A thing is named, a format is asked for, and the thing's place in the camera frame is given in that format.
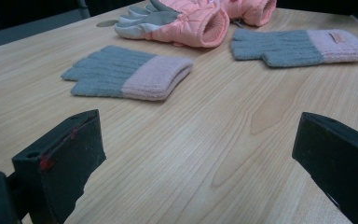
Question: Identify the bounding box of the grey pink labelled knit glove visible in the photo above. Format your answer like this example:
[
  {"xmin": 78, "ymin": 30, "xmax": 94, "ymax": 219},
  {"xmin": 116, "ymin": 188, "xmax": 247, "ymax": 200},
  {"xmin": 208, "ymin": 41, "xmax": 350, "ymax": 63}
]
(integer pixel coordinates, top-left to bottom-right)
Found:
[{"xmin": 230, "ymin": 28, "xmax": 358, "ymax": 69}]

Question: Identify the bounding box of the pink ski glove grey palm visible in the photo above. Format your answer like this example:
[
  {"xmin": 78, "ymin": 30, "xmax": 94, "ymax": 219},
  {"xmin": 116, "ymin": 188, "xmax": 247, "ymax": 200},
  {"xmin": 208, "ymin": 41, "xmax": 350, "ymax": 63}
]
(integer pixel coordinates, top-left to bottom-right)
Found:
[{"xmin": 114, "ymin": 0, "xmax": 231, "ymax": 49}]

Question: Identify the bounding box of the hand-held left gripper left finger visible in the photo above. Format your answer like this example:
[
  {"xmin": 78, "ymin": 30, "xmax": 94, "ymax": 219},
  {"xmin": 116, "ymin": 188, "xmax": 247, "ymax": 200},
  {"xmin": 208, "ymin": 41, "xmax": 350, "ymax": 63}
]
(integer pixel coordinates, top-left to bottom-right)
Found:
[{"xmin": 11, "ymin": 109, "xmax": 107, "ymax": 224}]

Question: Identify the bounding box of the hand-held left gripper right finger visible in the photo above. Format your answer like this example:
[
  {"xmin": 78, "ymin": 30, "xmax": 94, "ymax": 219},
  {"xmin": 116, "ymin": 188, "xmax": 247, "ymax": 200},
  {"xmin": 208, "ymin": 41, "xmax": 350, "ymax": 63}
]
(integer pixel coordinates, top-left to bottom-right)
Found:
[{"xmin": 292, "ymin": 111, "xmax": 358, "ymax": 224}]

